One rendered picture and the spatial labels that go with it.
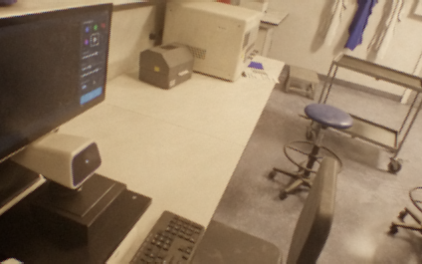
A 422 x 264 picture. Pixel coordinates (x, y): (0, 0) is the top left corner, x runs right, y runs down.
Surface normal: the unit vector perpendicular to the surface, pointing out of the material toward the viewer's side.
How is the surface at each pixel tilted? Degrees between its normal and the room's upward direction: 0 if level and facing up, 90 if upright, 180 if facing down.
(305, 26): 90
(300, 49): 90
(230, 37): 90
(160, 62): 90
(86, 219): 0
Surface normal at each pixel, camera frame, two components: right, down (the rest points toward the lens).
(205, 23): -0.30, 0.40
